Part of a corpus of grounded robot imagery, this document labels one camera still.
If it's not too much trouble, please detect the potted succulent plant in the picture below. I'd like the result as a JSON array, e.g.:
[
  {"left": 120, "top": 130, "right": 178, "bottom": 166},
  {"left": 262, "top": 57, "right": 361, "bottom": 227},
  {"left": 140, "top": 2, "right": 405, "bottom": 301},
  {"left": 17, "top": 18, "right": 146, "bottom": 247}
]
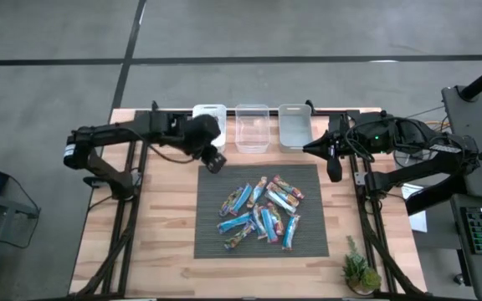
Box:
[{"left": 341, "top": 235, "right": 383, "bottom": 296}]

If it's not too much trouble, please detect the red chewy granola bar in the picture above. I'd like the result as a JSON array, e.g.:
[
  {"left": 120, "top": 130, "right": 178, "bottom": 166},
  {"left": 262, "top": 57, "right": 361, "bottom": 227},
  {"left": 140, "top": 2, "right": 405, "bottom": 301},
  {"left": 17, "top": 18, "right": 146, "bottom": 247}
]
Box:
[
  {"left": 267, "top": 202, "right": 285, "bottom": 237},
  {"left": 272, "top": 175, "right": 305, "bottom": 200}
]

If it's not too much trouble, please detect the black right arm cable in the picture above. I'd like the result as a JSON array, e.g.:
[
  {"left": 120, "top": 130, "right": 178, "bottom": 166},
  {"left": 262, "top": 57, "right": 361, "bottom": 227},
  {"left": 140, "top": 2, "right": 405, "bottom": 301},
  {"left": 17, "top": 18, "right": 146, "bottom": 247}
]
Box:
[{"left": 344, "top": 118, "right": 397, "bottom": 164}]

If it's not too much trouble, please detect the white plastic bin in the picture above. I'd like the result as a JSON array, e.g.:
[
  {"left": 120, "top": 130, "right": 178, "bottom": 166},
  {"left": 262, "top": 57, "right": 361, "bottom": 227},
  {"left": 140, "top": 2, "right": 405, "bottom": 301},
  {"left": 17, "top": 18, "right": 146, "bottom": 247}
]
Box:
[{"left": 192, "top": 104, "right": 228, "bottom": 154}]

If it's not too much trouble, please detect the grey metal stand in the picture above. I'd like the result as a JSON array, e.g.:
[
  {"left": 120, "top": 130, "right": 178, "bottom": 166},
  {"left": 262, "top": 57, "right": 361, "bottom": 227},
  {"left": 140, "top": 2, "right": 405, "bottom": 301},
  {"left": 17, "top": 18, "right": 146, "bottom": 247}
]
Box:
[{"left": 0, "top": 190, "right": 41, "bottom": 301}]

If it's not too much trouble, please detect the white paper sheet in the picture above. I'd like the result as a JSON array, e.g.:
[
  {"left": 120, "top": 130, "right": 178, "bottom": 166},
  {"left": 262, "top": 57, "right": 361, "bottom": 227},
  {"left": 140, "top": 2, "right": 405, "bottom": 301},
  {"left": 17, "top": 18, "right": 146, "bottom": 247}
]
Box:
[{"left": 402, "top": 183, "right": 428, "bottom": 233}]

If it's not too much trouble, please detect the yellow floor cable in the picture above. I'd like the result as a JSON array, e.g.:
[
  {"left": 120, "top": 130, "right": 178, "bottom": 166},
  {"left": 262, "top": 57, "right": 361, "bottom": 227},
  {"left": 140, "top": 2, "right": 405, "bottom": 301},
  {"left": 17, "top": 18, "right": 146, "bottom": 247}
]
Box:
[{"left": 427, "top": 120, "right": 451, "bottom": 134}]

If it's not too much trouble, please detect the blue granola bar orange end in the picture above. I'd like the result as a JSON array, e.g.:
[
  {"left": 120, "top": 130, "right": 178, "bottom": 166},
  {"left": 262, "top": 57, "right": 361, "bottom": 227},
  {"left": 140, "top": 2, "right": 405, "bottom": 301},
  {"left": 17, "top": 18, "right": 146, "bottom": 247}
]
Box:
[{"left": 252, "top": 204, "right": 268, "bottom": 240}]

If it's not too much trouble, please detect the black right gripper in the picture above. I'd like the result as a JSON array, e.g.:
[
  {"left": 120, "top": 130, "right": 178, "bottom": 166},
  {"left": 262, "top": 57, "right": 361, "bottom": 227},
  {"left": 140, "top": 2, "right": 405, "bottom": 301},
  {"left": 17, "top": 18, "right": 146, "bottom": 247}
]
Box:
[{"left": 302, "top": 113, "right": 353, "bottom": 181}]

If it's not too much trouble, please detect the white blue granola bar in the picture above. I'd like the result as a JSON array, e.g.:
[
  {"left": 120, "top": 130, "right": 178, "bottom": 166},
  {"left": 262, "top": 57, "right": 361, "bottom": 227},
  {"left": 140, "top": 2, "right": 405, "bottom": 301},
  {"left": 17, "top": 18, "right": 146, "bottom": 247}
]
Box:
[{"left": 264, "top": 191, "right": 297, "bottom": 216}]

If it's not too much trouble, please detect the grey plastic bin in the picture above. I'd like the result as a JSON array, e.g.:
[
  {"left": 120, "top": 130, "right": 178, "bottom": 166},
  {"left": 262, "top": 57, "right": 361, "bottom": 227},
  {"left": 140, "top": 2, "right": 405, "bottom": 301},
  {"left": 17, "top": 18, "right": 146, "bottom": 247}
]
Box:
[{"left": 278, "top": 103, "right": 314, "bottom": 152}]

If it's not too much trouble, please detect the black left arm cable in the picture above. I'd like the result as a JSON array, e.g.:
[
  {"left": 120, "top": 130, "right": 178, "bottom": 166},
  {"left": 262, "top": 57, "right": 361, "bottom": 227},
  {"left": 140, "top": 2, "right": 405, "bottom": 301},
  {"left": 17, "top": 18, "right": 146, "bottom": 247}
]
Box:
[{"left": 142, "top": 140, "right": 198, "bottom": 165}]

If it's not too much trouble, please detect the orange tan granola bar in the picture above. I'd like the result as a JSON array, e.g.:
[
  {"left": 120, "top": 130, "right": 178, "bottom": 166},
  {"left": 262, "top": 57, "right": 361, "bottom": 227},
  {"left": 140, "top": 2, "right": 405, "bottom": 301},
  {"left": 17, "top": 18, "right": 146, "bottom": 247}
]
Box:
[{"left": 247, "top": 176, "right": 268, "bottom": 209}]

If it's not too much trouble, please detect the tan blue granola bar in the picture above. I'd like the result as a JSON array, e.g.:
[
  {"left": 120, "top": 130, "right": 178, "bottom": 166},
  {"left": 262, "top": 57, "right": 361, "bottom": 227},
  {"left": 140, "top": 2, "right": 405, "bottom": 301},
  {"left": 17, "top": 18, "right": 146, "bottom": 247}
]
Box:
[{"left": 265, "top": 181, "right": 300, "bottom": 208}]

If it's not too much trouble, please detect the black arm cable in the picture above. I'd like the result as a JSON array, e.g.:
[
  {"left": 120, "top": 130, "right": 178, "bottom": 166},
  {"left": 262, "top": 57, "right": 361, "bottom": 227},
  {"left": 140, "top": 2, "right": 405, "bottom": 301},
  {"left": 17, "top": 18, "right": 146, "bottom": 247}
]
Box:
[
  {"left": 142, "top": 140, "right": 198, "bottom": 165},
  {"left": 344, "top": 118, "right": 397, "bottom": 164}
]

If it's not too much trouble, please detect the green blue granola bar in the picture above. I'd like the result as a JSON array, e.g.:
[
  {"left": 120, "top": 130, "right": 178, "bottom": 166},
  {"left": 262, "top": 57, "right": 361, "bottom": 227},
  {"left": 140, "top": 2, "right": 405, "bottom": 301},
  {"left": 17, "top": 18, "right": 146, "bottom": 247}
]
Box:
[
  {"left": 218, "top": 187, "right": 244, "bottom": 217},
  {"left": 223, "top": 220, "right": 257, "bottom": 250}
]

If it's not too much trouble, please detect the clear plastic bin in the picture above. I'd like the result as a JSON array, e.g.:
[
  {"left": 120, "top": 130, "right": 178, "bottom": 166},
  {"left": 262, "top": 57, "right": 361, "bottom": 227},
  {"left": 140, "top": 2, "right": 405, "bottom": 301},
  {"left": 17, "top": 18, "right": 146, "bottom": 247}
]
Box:
[{"left": 234, "top": 103, "right": 271, "bottom": 154}]

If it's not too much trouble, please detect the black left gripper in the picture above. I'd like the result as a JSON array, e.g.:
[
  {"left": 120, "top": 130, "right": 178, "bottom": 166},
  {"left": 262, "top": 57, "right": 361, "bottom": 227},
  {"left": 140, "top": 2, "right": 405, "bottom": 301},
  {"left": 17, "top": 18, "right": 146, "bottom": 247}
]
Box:
[{"left": 184, "top": 113, "right": 228, "bottom": 175}]

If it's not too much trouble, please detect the black desk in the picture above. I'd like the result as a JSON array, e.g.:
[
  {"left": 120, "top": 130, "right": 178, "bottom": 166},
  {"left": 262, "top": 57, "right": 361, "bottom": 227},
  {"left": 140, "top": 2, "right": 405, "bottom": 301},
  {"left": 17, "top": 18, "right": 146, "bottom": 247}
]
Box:
[{"left": 406, "top": 85, "right": 482, "bottom": 301}]

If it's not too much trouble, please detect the dark grey woven mat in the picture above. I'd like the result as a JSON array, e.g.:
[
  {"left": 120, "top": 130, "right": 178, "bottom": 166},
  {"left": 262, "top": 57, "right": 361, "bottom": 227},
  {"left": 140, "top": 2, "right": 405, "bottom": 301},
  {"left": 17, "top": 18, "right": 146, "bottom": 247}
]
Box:
[{"left": 193, "top": 164, "right": 331, "bottom": 259}]

